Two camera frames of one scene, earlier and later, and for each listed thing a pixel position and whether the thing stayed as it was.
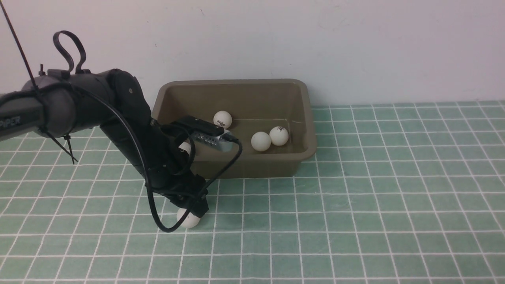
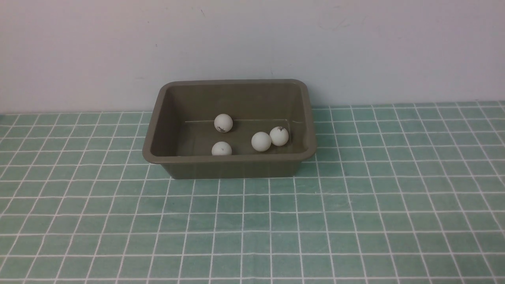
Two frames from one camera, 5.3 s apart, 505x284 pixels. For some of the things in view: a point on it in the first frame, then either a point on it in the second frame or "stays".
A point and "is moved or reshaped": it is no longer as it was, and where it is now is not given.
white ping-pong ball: x=222 y=118 stays
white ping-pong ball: x=260 y=141 stays
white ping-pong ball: x=279 y=135 stays
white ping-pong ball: x=191 y=221 is moved or reshaped
